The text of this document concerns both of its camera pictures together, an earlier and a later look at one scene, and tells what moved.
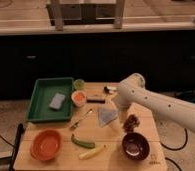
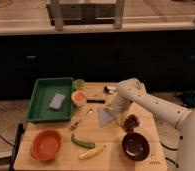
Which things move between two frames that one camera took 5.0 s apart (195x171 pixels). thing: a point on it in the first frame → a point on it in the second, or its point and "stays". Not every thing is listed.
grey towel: x=107 y=115 stays
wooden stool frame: x=86 y=14 stays
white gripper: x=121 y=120 → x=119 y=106
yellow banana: x=91 y=152 stays
